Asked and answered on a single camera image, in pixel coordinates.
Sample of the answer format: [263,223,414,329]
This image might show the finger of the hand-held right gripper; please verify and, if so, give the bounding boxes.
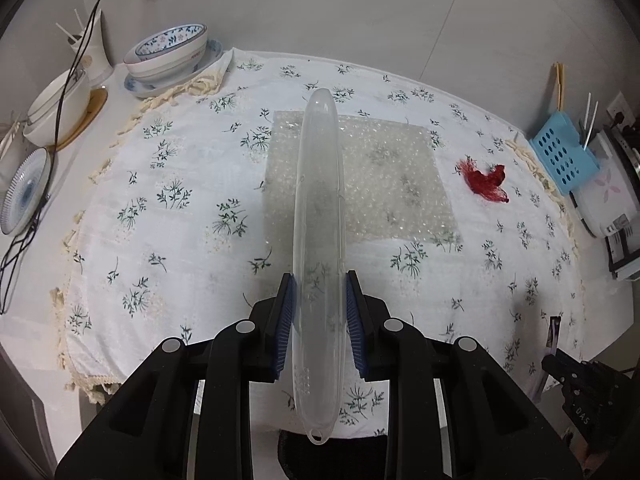
[541,349,582,387]

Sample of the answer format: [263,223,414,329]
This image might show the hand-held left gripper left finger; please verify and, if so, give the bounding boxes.
[54,274,298,480]

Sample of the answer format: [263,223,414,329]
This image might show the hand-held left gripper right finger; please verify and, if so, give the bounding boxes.
[344,270,585,480]

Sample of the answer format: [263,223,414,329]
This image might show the small dark packet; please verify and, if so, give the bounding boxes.
[544,316,562,353]

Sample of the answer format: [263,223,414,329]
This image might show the white floral fringed tablecloth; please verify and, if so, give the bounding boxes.
[50,47,590,431]

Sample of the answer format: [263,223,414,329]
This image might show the clear bubble wrap sheet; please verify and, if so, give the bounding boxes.
[262,110,464,247]

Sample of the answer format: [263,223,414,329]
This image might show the white rice cooker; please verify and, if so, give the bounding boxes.
[570,124,640,239]

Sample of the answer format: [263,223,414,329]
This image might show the red feather scrap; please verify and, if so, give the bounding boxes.
[455,157,512,206]

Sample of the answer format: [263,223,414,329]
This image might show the blue perforated utensil basket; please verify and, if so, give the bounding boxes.
[528,112,601,196]

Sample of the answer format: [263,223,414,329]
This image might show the white sticks in basket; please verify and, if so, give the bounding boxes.
[579,92,601,152]

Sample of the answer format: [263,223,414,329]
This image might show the blue floral patterned plate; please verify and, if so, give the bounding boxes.
[123,39,225,100]

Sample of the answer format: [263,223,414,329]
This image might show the wooden chopsticks pair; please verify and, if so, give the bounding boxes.
[552,62,569,112]

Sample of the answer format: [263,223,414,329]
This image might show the round wooden trivet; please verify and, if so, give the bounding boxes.
[47,86,109,151]

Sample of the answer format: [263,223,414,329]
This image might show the plain white bowl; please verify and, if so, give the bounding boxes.
[122,42,208,81]

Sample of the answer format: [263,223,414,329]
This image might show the blue striped plate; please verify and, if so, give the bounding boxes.
[0,147,54,236]

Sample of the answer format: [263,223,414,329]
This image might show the blue floral patterned bowl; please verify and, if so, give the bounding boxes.
[134,23,208,63]

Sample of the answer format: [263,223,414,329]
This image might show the white lidded pot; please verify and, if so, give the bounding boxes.
[22,67,94,148]

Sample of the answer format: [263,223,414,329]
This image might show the white cup with sticks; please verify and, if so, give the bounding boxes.
[74,9,115,87]

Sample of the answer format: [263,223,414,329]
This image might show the white wall socket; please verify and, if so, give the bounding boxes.
[606,91,639,127]

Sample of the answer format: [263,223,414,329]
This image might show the black cable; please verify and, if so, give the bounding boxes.
[0,0,166,316]

